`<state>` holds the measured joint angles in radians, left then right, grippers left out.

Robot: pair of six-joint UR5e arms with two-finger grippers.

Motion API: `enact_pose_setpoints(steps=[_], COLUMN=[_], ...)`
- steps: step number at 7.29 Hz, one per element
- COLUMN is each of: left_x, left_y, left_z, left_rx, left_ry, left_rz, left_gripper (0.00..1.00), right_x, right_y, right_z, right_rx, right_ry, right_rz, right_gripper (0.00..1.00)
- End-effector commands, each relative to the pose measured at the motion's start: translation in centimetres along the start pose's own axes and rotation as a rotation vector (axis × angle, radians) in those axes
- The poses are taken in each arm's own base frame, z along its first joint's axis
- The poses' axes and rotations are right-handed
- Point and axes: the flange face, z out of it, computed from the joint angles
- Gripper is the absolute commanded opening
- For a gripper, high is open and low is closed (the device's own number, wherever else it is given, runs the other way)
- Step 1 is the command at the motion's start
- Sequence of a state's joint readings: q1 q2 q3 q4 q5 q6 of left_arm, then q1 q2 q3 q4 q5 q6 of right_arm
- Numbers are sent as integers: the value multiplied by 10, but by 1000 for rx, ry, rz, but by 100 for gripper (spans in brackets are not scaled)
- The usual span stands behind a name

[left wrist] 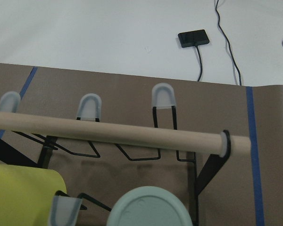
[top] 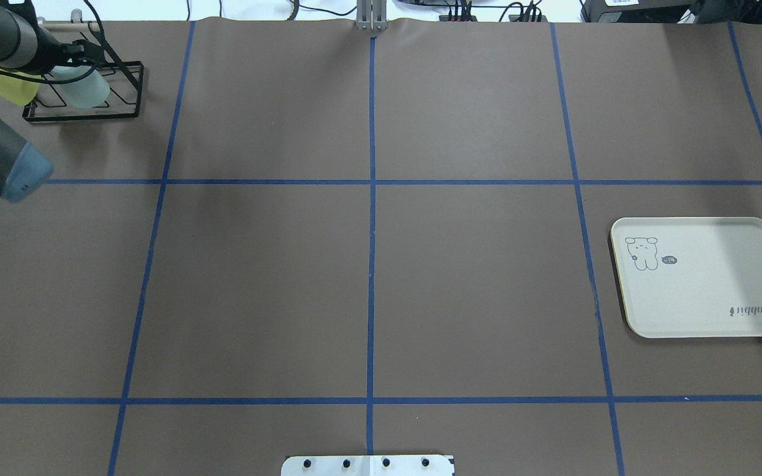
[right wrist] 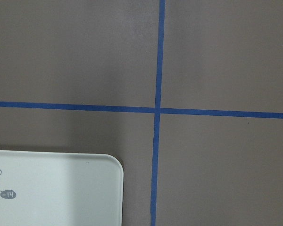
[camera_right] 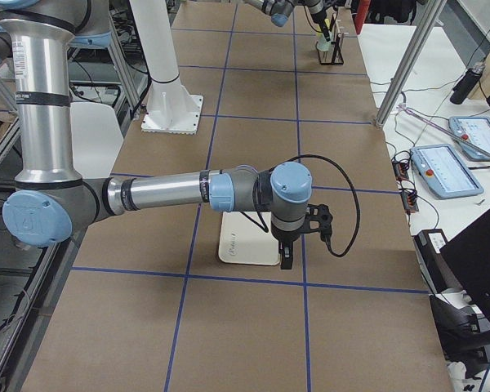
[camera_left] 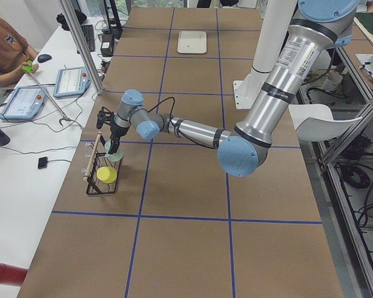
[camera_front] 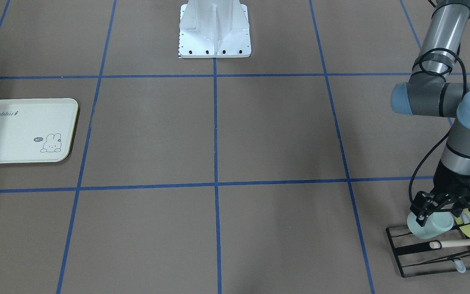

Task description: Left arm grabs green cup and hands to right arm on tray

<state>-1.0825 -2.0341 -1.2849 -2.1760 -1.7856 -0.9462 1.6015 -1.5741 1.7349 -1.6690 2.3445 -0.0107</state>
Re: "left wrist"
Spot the yellow green plastic cup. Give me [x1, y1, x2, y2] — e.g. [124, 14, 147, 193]
[0, 164, 67, 226]

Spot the black usb hub box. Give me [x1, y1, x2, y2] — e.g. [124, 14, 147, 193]
[177, 29, 209, 48]

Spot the black wire cup rack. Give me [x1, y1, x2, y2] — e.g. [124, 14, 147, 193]
[0, 79, 256, 226]

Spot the thin black cable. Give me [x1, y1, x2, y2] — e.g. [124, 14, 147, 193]
[214, 0, 242, 86]

